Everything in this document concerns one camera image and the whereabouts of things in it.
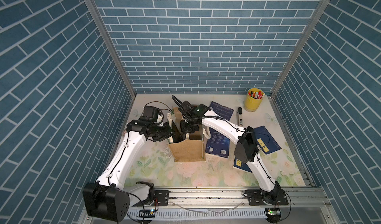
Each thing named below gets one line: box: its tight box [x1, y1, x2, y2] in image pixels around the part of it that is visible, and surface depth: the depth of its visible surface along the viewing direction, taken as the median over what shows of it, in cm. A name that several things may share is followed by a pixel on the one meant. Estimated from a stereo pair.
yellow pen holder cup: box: [244, 87, 264, 112], surface depth 107 cm
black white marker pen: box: [238, 106, 244, 127], surface depth 106 cm
